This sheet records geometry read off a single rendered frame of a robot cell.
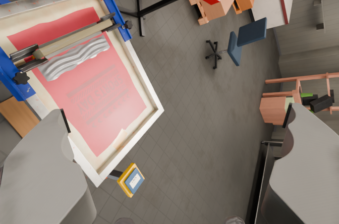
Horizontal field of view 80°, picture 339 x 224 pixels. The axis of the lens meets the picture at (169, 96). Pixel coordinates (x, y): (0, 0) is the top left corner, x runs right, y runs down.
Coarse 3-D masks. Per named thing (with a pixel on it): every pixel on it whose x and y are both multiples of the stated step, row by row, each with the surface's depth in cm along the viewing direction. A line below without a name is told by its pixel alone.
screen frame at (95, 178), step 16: (32, 0) 76; (48, 0) 81; (64, 0) 86; (0, 16) 69; (128, 48) 111; (144, 80) 119; (32, 96) 75; (32, 112) 77; (48, 112) 78; (160, 112) 128; (144, 128) 116; (128, 144) 107; (80, 160) 87; (112, 160) 99; (96, 176) 92
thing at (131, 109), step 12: (84, 12) 96; (60, 24) 87; (72, 24) 91; (84, 24) 96; (96, 36) 100; (108, 48) 105; (96, 60) 99; (108, 60) 105; (120, 60) 111; (96, 72) 99; (120, 72) 110; (132, 84) 116; (132, 96) 116; (120, 108) 109; (132, 108) 115; (144, 108) 122; (120, 120) 108; (132, 120) 114
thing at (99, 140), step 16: (32, 32) 79; (48, 32) 83; (64, 32) 88; (16, 48) 75; (80, 64) 93; (64, 80) 87; (80, 80) 93; (64, 96) 87; (64, 112) 86; (80, 128) 91; (96, 128) 97; (112, 128) 104; (96, 144) 97
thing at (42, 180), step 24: (48, 120) 10; (24, 144) 9; (48, 144) 9; (24, 168) 8; (48, 168) 8; (72, 168) 8; (0, 192) 7; (24, 192) 7; (48, 192) 7; (72, 192) 7; (0, 216) 6; (24, 216) 6; (48, 216) 6; (72, 216) 6
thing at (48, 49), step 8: (96, 24) 89; (104, 24) 92; (80, 32) 83; (88, 32) 86; (64, 40) 78; (72, 40) 80; (40, 48) 71; (48, 48) 73; (56, 48) 75; (40, 56) 73
